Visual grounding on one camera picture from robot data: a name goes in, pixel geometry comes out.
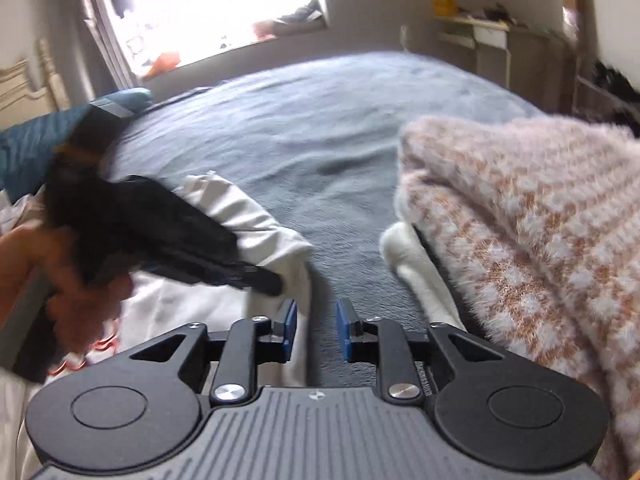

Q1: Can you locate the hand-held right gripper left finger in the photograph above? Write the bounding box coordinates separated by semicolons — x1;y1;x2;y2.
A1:
129;298;299;407

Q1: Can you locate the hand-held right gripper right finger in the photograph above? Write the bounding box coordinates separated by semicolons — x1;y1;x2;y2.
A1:
335;297;505;406

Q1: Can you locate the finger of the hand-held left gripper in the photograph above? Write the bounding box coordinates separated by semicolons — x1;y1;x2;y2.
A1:
137;251;284;297

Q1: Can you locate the white sweatshirt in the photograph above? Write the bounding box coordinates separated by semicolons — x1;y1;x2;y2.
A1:
0;172;317;480

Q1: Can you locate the person's left hand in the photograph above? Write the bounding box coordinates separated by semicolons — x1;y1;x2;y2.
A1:
0;223;136;356

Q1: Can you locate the white folded garment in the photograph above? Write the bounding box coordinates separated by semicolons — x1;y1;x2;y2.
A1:
380;221;469;335

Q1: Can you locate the teal duvet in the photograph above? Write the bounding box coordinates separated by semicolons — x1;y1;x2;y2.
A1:
0;87;154;196

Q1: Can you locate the orange item on windowsill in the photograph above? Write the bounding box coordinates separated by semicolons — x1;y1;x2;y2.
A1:
149;52;182;75

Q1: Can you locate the cream carved headboard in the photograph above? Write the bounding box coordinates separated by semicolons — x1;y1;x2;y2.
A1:
0;37;72;131

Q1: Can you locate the grey bed blanket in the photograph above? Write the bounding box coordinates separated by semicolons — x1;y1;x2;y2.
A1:
107;50;548;386

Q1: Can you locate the grey curtain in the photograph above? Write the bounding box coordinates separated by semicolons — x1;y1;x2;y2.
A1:
74;0;142;92

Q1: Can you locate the pink fuzzy sweater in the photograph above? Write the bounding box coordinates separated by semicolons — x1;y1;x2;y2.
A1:
394;114;640;480

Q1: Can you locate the window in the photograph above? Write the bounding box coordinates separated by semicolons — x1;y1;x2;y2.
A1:
100;0;327;70

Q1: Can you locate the pile of things on windowsill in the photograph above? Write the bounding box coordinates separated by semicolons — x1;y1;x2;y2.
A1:
272;0;327;30

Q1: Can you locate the white desk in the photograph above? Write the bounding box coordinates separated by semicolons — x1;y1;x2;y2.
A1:
434;12;567;107

